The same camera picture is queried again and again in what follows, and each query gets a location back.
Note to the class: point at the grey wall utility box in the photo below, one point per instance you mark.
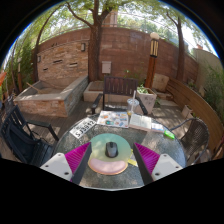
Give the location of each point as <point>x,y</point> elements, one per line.
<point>106,67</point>

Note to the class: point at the black metal chair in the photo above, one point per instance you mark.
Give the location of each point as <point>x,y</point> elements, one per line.
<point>20,140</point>

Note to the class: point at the clear plastic cup with straw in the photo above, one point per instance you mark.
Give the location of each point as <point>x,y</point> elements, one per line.
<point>132,106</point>

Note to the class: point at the dark wooden slat chair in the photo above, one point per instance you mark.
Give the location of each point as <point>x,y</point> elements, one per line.
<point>120,86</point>

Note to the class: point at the stone brick basin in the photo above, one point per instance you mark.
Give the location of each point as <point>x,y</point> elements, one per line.
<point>43,101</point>

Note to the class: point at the open white book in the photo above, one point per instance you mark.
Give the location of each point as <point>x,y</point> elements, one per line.
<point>140,122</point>

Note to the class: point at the large forked tree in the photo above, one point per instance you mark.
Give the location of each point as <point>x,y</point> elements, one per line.
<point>94,53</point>

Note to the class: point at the yellow printed card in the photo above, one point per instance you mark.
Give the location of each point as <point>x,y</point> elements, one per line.
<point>132,162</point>

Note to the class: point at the white license plate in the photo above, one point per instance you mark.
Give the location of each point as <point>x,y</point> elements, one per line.
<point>82,128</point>

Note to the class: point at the grey computer mouse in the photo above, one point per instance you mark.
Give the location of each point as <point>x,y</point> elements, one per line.
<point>111,150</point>

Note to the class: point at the green wet wipes pack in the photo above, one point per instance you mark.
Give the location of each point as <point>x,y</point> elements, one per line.
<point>169,134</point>

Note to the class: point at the colourful sticker sheet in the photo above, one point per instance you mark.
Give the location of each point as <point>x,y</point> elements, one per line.
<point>112,119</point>

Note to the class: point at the curved wooden bench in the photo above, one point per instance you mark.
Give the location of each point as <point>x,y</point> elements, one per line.
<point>200,106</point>

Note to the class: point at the wall lamp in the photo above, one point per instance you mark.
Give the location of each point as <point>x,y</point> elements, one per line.
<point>39,59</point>
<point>83,47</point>

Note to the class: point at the slender tree trunk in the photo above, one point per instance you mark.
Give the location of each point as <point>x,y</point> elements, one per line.
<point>180,53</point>

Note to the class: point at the concrete planter with plant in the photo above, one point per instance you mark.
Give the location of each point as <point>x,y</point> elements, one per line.
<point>146,100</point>

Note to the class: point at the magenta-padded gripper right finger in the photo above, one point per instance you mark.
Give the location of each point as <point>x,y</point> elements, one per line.
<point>166,165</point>

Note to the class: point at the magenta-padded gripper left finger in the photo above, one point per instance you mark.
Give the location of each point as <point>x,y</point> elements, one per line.
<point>56,165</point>

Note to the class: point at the wooden lamp post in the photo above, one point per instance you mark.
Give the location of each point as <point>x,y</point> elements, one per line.
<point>151,66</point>

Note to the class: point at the beige stone slab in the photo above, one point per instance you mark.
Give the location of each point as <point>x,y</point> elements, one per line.
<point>160,82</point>

